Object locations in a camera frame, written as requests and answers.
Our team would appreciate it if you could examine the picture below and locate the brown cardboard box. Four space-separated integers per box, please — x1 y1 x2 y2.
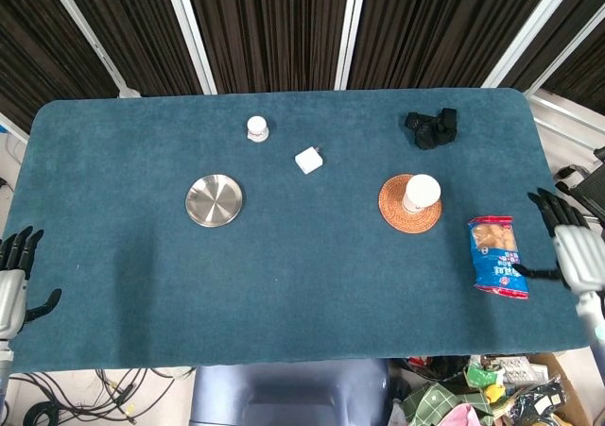
533 352 605 426

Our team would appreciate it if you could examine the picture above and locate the blue table cloth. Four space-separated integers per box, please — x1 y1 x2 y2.
2 87 595 373

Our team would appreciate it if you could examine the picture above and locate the pink cloth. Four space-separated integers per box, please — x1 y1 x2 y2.
437 404 484 426

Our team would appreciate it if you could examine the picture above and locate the white blister pack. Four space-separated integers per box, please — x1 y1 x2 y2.
495 357 538 384

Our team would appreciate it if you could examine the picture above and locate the black strap bundle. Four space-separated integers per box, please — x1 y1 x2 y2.
404 108 458 151

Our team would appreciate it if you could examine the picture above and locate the green paper packet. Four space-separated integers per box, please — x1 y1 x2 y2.
465 366 496 390

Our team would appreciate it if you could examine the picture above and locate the white jar with red label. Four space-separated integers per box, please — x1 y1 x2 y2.
245 115 271 144

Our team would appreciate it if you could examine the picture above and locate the white power adapter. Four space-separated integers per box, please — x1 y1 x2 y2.
294 145 326 177

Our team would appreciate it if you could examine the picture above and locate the white partition frame post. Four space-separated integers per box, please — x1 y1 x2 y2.
161 0 217 95
525 9 605 95
334 0 370 91
41 0 142 99
482 0 576 89

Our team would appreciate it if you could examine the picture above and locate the blue red snack bag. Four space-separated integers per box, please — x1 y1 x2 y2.
467 215 529 300

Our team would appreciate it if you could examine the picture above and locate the round orange woven coaster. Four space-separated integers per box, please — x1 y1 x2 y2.
377 173 443 233

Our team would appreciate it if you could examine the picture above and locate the blue robot torso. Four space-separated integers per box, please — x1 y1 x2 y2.
191 359 391 426

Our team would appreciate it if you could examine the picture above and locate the black floor cable tangle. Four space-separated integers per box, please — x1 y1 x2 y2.
9 366 195 426

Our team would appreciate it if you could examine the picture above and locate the black plastic bag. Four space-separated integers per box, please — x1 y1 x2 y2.
415 355 474 381

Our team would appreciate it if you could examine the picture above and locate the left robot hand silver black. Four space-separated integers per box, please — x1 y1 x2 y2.
0 226 62 341

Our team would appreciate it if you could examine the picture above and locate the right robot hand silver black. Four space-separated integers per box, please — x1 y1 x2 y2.
512 187 605 300

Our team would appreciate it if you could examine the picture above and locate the white paper cup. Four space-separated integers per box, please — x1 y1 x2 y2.
403 174 442 213

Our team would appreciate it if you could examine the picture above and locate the green checked cloth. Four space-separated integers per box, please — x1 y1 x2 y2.
401 381 493 426

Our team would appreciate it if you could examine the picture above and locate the round stainless steel plate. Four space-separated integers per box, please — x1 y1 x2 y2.
184 173 247 229

